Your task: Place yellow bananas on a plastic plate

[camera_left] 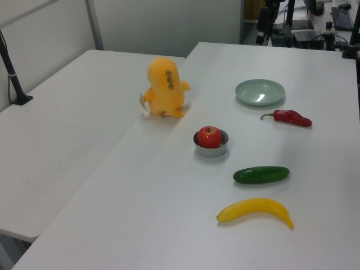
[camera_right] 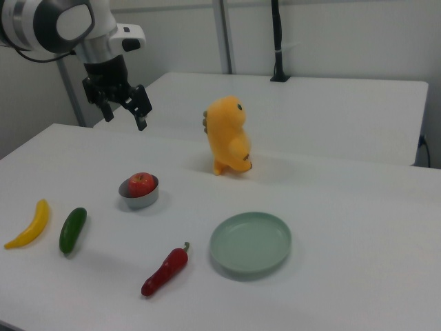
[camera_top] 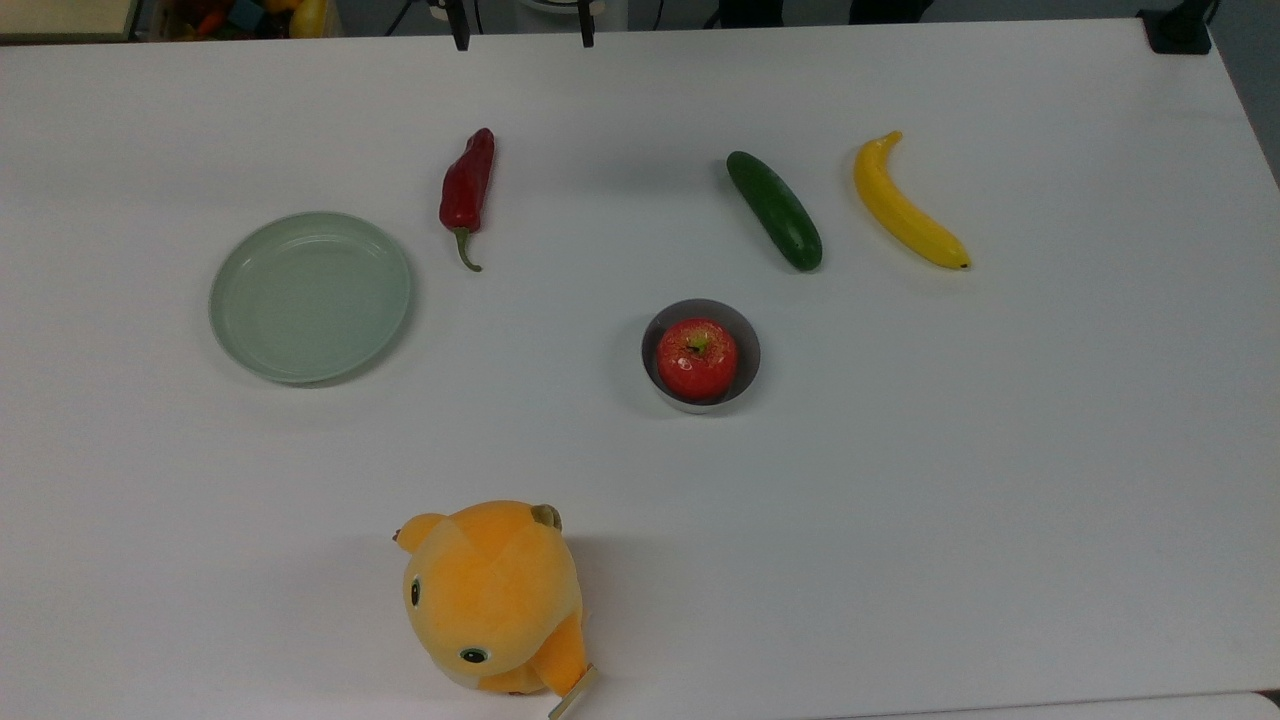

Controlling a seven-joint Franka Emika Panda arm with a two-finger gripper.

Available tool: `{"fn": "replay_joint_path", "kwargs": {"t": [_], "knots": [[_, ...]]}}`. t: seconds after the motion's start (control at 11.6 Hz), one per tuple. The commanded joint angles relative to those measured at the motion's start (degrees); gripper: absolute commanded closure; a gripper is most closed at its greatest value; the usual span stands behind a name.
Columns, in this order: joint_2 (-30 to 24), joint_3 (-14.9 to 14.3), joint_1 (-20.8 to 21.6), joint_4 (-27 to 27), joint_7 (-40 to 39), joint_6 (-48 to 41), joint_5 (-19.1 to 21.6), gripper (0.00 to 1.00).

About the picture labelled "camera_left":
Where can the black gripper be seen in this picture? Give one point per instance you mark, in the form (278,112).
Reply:
(264,19)

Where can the yellow plastic banana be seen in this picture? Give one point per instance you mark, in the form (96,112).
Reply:
(254,209)

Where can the pale green plastic plate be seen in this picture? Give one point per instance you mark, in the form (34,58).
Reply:
(260,92)

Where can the wooden cabinet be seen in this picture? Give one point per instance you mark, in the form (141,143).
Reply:
(250,9)

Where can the black electronics box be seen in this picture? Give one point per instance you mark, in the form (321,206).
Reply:
(308,38)

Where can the black keyboard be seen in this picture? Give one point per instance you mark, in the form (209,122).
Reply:
(341,18)

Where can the red chili pepper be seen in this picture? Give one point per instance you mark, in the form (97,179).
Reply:
(292,118)

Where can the black computer mouse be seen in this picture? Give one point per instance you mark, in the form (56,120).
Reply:
(344,5)

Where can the black stand with clamp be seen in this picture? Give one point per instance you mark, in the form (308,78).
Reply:
(353,36)

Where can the orange plush dinosaur toy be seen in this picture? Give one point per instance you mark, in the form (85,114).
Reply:
(166,90)

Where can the red apple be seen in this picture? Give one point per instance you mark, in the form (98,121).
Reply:
(209,137)

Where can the small metal bowl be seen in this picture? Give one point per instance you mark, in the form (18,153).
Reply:
(211,152)

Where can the paper tag of plush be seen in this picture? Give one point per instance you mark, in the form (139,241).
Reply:
(142,102)

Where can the green cucumber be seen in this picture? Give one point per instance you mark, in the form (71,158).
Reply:
(261,174)

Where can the black pole with base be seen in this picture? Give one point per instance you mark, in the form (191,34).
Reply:
(12,76)

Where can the grey partition post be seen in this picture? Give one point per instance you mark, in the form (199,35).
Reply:
(94,24)

